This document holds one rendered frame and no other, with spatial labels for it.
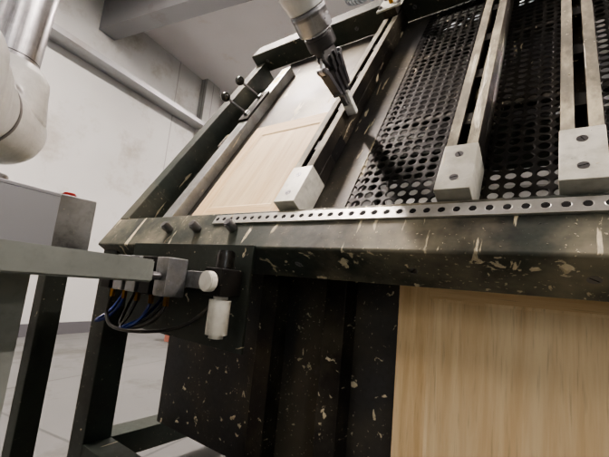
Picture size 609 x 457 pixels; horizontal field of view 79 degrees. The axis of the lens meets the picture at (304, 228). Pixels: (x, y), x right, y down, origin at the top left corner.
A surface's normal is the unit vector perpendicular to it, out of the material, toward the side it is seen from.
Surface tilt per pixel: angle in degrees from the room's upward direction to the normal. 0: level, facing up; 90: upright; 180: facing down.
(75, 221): 90
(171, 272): 90
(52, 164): 90
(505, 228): 59
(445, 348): 90
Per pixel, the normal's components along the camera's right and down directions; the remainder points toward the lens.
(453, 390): -0.58, -0.18
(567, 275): -0.38, 0.75
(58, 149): 0.90, 0.02
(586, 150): -0.45, -0.66
